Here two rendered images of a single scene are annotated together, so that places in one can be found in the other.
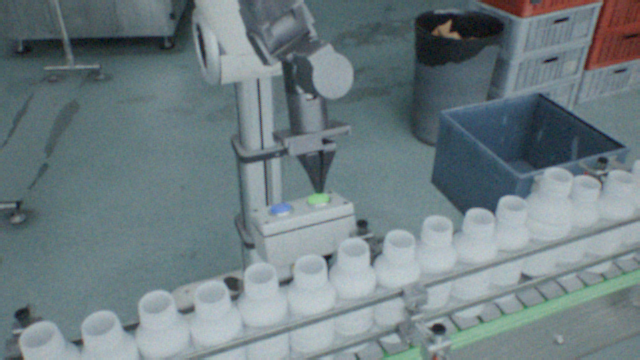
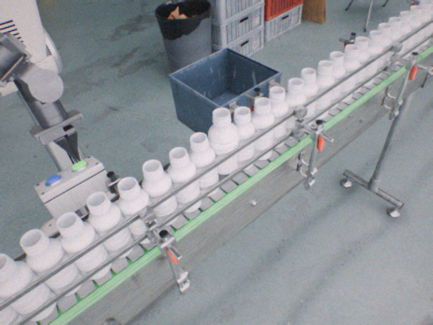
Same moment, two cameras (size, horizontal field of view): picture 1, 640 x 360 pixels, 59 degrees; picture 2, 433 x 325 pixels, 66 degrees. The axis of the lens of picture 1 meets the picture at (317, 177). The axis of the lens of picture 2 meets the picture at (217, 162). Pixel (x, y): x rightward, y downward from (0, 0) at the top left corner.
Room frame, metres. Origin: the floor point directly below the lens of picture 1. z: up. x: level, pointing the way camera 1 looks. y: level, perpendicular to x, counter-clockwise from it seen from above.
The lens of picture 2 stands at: (0.07, -0.16, 1.62)
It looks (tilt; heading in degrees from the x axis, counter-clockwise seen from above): 45 degrees down; 346
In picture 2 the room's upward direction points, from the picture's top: 6 degrees counter-clockwise
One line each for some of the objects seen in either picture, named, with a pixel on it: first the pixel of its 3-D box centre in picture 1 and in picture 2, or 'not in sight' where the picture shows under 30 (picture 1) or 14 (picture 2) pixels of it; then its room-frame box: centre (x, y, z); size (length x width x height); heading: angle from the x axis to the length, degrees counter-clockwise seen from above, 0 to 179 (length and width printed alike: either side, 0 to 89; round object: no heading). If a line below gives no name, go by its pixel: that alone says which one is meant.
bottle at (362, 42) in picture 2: not in sight; (356, 65); (0.82, -0.82, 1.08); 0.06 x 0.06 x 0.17
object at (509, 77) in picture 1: (522, 56); (228, 21); (3.07, -1.18, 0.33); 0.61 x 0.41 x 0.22; 118
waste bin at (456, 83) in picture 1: (451, 81); (188, 46); (2.77, -0.71, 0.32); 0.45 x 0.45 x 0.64
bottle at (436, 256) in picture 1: (430, 271); (160, 193); (0.56, -0.15, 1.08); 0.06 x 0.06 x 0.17
